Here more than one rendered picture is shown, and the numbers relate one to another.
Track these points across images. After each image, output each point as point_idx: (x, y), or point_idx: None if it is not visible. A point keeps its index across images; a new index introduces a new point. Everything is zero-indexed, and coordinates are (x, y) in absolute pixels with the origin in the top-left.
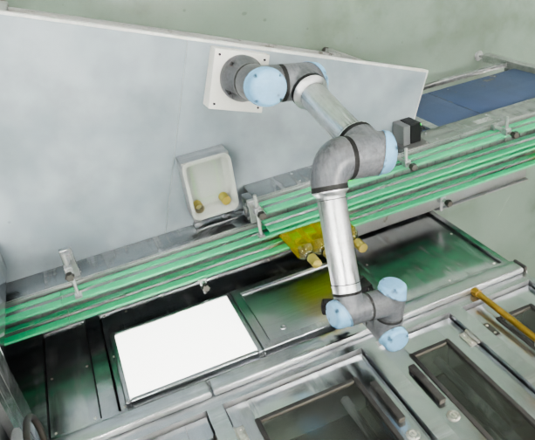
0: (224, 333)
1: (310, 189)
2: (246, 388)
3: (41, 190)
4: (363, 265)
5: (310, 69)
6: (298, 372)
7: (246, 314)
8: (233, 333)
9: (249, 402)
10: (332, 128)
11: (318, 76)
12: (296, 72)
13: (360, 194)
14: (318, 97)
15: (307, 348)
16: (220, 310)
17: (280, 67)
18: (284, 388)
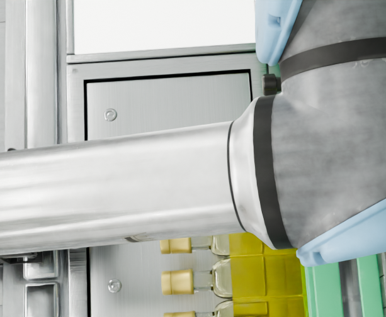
0: (145, 12)
1: (363, 257)
2: (18, 22)
3: None
4: None
5: (310, 172)
6: (6, 109)
7: (175, 61)
8: (139, 27)
9: None
10: None
11: (250, 189)
12: (310, 107)
13: None
14: (140, 149)
15: (34, 136)
16: (217, 21)
17: (337, 38)
18: None
